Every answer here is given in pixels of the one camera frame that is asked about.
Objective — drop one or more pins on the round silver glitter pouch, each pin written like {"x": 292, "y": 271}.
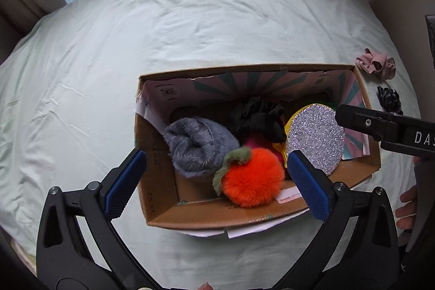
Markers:
{"x": 314, "y": 137}

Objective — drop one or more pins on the grey fluffy sock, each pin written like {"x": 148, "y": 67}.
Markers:
{"x": 197, "y": 147}

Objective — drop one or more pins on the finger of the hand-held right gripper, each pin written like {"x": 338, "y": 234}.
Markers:
{"x": 367, "y": 123}
{"x": 431, "y": 40}

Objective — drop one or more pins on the printed cardboard box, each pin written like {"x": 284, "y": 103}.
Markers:
{"x": 200, "y": 195}

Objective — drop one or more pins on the black patterned scrunchie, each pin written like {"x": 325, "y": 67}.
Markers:
{"x": 389, "y": 99}

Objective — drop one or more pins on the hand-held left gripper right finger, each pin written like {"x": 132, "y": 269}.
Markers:
{"x": 311, "y": 188}

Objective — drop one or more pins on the orange fluffy pompom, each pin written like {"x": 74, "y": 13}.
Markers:
{"x": 255, "y": 178}

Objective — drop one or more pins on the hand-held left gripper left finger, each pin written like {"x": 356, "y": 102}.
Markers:
{"x": 124, "y": 184}

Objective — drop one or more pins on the magenta pouch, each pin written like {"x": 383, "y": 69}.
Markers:
{"x": 255, "y": 144}

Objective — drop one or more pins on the pink scrunchie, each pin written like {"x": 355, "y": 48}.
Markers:
{"x": 375, "y": 64}

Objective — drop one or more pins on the plain black scrunchie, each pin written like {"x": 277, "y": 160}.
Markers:
{"x": 258, "y": 118}

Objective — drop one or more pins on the person's right hand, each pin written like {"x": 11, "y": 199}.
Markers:
{"x": 406, "y": 206}

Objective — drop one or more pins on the person's left hand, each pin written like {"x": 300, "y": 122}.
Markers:
{"x": 205, "y": 286}

